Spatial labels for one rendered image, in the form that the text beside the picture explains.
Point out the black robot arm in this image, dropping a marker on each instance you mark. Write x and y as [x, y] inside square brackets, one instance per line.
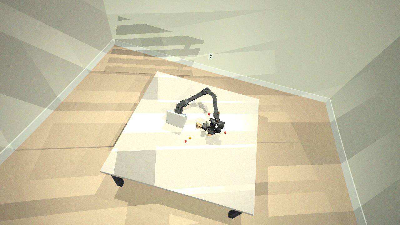
[216, 120]

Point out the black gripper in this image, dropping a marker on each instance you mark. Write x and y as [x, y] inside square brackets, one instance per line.
[205, 127]

